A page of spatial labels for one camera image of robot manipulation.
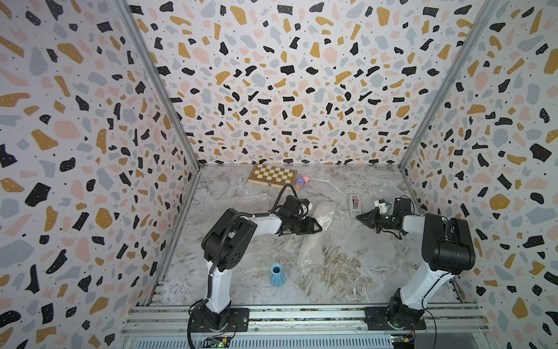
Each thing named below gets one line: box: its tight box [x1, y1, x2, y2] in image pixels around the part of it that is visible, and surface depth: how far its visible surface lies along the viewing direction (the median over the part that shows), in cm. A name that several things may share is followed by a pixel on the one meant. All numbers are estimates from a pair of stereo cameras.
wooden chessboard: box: [247, 163, 298, 189], surface depth 116 cm
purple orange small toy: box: [295, 176, 305, 190], surface depth 112 cm
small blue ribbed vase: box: [269, 262, 286, 288], surface depth 76 cm
